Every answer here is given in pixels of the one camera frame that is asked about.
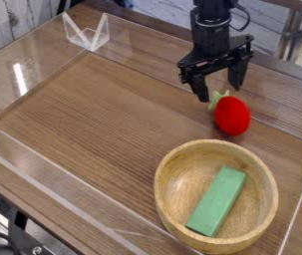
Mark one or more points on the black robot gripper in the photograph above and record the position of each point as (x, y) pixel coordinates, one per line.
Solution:
(215, 50)

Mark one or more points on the red plush fruit green stem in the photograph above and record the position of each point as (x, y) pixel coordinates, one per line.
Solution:
(230, 113)

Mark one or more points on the metal stand in background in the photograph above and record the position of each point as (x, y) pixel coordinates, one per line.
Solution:
(290, 41)

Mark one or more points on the clear acrylic tray walls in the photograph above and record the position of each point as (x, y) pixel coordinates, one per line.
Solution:
(91, 118)

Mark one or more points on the wooden bowl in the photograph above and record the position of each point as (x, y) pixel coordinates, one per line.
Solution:
(182, 178)

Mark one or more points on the green rectangular block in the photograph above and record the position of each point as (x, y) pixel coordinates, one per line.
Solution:
(215, 202)

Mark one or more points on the clear acrylic corner bracket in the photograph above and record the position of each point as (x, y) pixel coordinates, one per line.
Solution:
(87, 38)

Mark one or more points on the black table leg bracket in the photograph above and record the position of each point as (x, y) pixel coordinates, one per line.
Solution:
(23, 242)

